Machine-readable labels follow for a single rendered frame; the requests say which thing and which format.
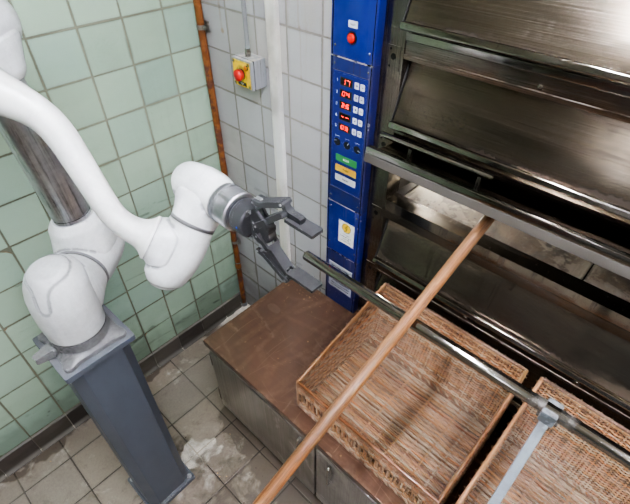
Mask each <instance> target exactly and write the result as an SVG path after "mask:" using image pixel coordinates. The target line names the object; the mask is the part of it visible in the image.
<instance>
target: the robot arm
mask: <svg viewBox="0 0 630 504"><path fill-rule="evenodd" d="M26 70H27V66H26V62H25V57H24V51H23V46H22V25H21V21H20V18H19V16H18V14H17V12H16V11H15V9H14V8H13V7H12V5H11V4H10V3H9V2H8V1H6V0H0V133H1V134H2V136H3V138H4V139H5V141H6V143H7V144H8V146H9V148H10V150H11V151H12V153H13V155H14V156H15V158H16V160H17V161H18V163H19V165H20V167H21V168H22V170H23V172H24V173H25V175H26V177H27V178H28V180H29V182H30V183H31V185H32V187H33V189H34V190H35V192H36V194H37V195H38V197H39V199H40V200H41V202H42V204H43V206H44V207H45V209H46V211H47V212H48V214H49V216H50V217H51V221H50V223H49V226H48V233H49V235H50V239H51V244H52V249H53V253H54V254H50V255H46V256H44V257H42V258H40V259H38V260H36V261H35V262H34V263H32V264H31V265H30V266H29V268H28V269H27V270H26V272H25V274H24V277H23V282H22V292H23V297H24V301H25V304H26V306H27V308H28V310H29V312H30V314H31V316H32V318H33V319H34V321H35V322H36V324H37V326H38V327H39V328H40V330H41V331H42V332H41V333H40V334H39V335H38V340H39V341H40V342H41V343H43V344H45V346H44V347H42V348H41V349H40V350H39V351H38V352H37V353H35V354H34V355H33V356H32V359H33V360H35V361H36V362H35V363H36V364H37V365H40V364H42V363H45V362H47V361H49V360H51V359H54V358H57V359H58V360H59V361H60V362H61V364H62V369H63V370H64V372H65V373H72V372H74V371H75V370H76V369H77V368H78V367H79V366H80V365H81V364H83V363H84V362H86V361H87V360H89V359H90V358H92V357H93V356H95V355H96V354H98V353H99V352H101V351H102V350H104V349H105V348H107V347H108V346H110V345H111V344H113V343H114V342H116V341H118V340H121V339H123V338H125V337H126V335H127V332H126V330H125V329H124V328H122V327H120V326H118V325H117V324H116V323H115V322H114V321H113V320H112V319H111V318H110V317H109V316H108V315H107V314H106V313H105V312H104V310H103V307H102V305H103V303H104V296H105V290H106V286H107V283H108V281H109V279H110V278H111V276H112V275H113V273H114V271H115V269H116V267H117V265H118V263H119V261H120V259H121V256H122V254H123V251H124V247H125V241H126V242H128V243H129V244H131V245H132V246H133V247H134V248H135V249H136V250H137V252H138V254H139V257H140V258H141V259H143V260H144V261H145V263H146V264H145V267H144V271H145V275H146V278H147V280H148V281H149V282H150V284H151V285H153V286H154V287H156V288H158V289H162V290H175V289H177V288H180V287H182V286H183V285H184V284H186V283H187V282H188V280H189V279H190V278H191V277H192V276H193V274H194V273H195V271H196V270H197V268H198V267H199V265H200V263H201V262H202V260H203V258H204V256H205V254H206V252H207V250H208V247H209V245H210V241H211V238H212V236H213V233H214V232H215V230H216V228H217V227H218V225H219V224H220V225H221V226H223V227H224V228H226V229H227V230H229V231H233V232H234V231H236V232H237V233H239V234H240V235H242V236H244V237H249V238H254V239H255V240H256V241H257V242H258V243H259V247H258V248H256V252H257V253H258V254H260V255H261V256H262V257H263V258H264V259H265V260H266V261H267V263H268V264H269V265H270V266H271V267H272V269H273V270H274V271H275V272H276V273H277V274H278V276H279V277H280V278H281V279H282V280H283V282H284V283H288V282H289V281H290V280H293V281H295V282H296V283H298V284H299V285H300V286H302V287H303V288H305V289H306V290H308V291H309V292H310V293H314V292H315V291H316V290H318V289H319V288H320V287H322V282H320V281H319V280H317V279H316V278H314V277H313V276H311V275H310V274H309V273H307V272H306V271H304V270H303V269H301V268H300V267H298V266H297V267H294V265H293V264H292V262H291V261H290V259H289V258H288V256H287V255H286V253H285V252H284V250H283V249H282V247H281V246H280V241H279V239H278V238H277V234H276V225H275V224H274V222H275V221H278V220H281V219H284V218H285V217H287V218H285V219H284V223H286V224H287V225H289V226H291V227H292V228H294V229H296V230H297V231H299V232H300V233H302V234H304V235H305V236H307V237H308V238H310V239H314V238H315V237H317V236H318V235H320V234H321V233H323V228H322V227H320V226H318V225H317V224H315V223H313V222H312V221H310V220H308V219H307V218H306V217H305V216H304V215H302V214H301V213H299V212H297V211H295V209H294V207H292V206H291V203H292V199H291V197H266V196H264V195H261V194H260V195H258V196H256V197H255V198H254V197H253V195H252V194H250V193H248V192H247V191H245V190H243V189H242V188H241V187H239V186H238V185H236V184H234V183H233V181H232V180H231V179H230V178H229V177H228V176H226V175H225V174H224V173H222V172H221V171H219V170H217V169H215V168H213V167H210V166H207V165H204V164H201V163H198V162H193V161H188V162H184V163H182V164H180V165H179V166H177V167H176V169H175V170H174V171H173V173H172V176H171V185H172V190H173V193H174V195H175V200H174V206H173V210H172V212H171V215H170V216H169V217H161V216H158V217H156V218H153V219H142V218H139V217H137V216H135V215H133V214H131V213H130V212H129V211H127V210H126V209H125V208H124V207H123V205H122V204H121V203H120V201H119V200H118V198H117V197H116V195H115V194H114V192H113V190H112V189H111V187H110V185H109V183H108V182H107V180H106V178H105V177H104V175H103V173H102V172H101V170H100V168H99V167H98V165H97V163H96V161H95V160H94V158H93V156H92V155H91V153H90V151H89V150H88V148H87V146H86V145H85V143H84V141H83V140H82V138H81V136H80V135H79V133H78V132H77V130H76V129H75V128H74V126H73V125H72V123H71V122H70V121H69V120H68V119H67V117H66V116H65V115H64V114H63V113H62V112H61V111H60V110H59V109H58V108H57V107H56V106H55V105H53V104H52V103H51V102H50V101H49V100H47V99H46V98H45V97H43V96H42V95H40V94H39V93H38V92H36V91H35V90H33V89H32V88H30V87H29V86H28V84H27V82H26V80H25V78H24V77H25V75H26ZM266 208H282V210H281V211H279V212H276V213H273V214H271V215H268V213H267V211H266ZM273 240H274V243H273V244H272V245H269V244H268V245H267V244H266V243H270V242H272V241H273ZM290 269H291V270H290Z"/></svg>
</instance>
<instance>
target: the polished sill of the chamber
mask: <svg viewBox="0 0 630 504"><path fill-rule="evenodd" d="M385 210H387V211H389V212H391V213H393V214H395V215H397V216H399V217H401V218H403V219H405V220H407V221H409V222H411V223H413V224H415V225H417V226H419V227H421V228H423V229H425V230H427V231H429V232H431V233H433V234H435V235H437V236H439V237H441V238H443V239H445V240H447V241H449V242H451V243H453V244H455V245H457V246H459V245H460V244H461V243H462V242H463V241H464V239H465V238H466V237H467V236H468V234H469V233H470V232H471V231H472V228H470V227H468V226H466V225H464V224H462V223H460V222H458V221H455V220H453V219H451V218H449V217H447V216H445V215H443V214H441V213H438V212H436V211H434V210H432V209H430V208H428V207H426V206H424V205H421V204H419V203H417V202H415V201H413V200H411V199H409V198H407V197H404V196H402V195H400V194H398V193H395V194H393V195H392V196H391V197H389V198H388V199H386V202H385ZM470 252H471V253H473V254H475V255H477V256H479V257H481V258H483V259H485V260H487V261H489V262H491V263H493V264H495V265H497V266H499V267H501V268H503V269H505V270H507V271H509V272H511V273H513V274H515V275H517V276H519V277H521V278H523V279H525V280H527V281H529V282H531V283H533V284H535V285H537V286H539V287H541V288H543V289H545V290H547V291H549V292H551V293H553V294H555V295H557V296H559V297H561V298H563V299H565V300H567V301H569V302H571V303H573V304H575V305H577V306H579V307H581V308H583V309H585V310H587V311H588V312H590V313H592V314H594V315H596V316H598V317H600V318H602V319H604V320H606V321H608V322H610V323H612V324H614V325H616V326H618V327H620V328H622V329H624V330H626V331H628V332H630V302H627V301H625V300H623V299H621V298H619V297H617V296H615V295H613V294H610V293H608V292H606V291H604V290H602V289H600V288H598V287H596V286H593V285H591V284H589V283H587V282H585V281H583V280H581V279H579V278H577V277H574V276H572V275H570V274H568V273H566V272H564V271H562V270H560V269H557V268H555V267H553V266H551V265H549V264H547V263H545V262H543V261H540V260H538V259H536V258H534V257H532V256H530V255H528V254H526V253H523V252H521V251H519V250H517V249H515V248H513V247H511V246H509V245H506V244H504V243H502V242H500V241H498V240H496V239H494V238H492V237H489V236H487V235H485V234H484V235H483V236H482V237H481V238H480V240H479V241H478V242H477V244H476V245H475V246H474V247H473V249H472V250H471V251H470Z"/></svg>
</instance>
